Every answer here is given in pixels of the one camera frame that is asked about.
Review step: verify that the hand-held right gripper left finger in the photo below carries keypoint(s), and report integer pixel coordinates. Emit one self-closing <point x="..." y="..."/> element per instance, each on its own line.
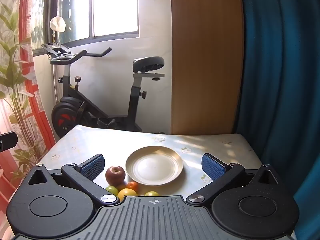
<point x="93" y="167"/>

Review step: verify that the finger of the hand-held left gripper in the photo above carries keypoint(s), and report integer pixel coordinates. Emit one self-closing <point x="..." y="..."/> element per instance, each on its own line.
<point x="8" y="141"/>

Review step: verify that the wooden wardrobe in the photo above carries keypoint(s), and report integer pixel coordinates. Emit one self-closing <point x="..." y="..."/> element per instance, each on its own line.
<point x="207" y="55"/>

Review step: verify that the large yellow-green citrus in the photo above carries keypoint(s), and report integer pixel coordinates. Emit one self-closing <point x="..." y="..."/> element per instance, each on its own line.
<point x="151" y="194"/>

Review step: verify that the white cloth bundle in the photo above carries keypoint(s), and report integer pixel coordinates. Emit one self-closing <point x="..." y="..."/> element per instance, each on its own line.
<point x="57" y="24"/>

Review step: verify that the large yellow orange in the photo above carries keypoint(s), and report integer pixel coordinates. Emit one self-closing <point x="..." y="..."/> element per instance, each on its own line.
<point x="127" y="194"/>

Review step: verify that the black exercise bike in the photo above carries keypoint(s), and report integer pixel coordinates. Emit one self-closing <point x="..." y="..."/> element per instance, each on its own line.
<point x="75" y="105"/>

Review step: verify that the floral tablecloth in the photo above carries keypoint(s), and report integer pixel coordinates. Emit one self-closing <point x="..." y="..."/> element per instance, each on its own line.
<point x="100" y="140"/>

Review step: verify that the orange tangerine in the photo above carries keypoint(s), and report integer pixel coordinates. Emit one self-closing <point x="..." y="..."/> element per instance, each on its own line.
<point x="132" y="185"/>

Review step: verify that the blue curtain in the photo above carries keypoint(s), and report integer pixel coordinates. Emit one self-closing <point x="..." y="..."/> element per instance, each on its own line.
<point x="280" y="80"/>

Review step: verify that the green jujube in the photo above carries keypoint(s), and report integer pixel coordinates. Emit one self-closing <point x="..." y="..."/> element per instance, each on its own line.
<point x="111" y="189"/>

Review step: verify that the cream round plate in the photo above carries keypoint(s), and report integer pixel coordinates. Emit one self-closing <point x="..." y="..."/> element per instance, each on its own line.
<point x="154" y="166"/>

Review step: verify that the red apple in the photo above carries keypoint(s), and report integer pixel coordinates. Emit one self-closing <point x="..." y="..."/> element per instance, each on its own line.
<point x="115" y="175"/>

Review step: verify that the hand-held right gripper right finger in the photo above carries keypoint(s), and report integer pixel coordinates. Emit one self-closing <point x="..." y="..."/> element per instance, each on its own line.
<point x="212" y="166"/>

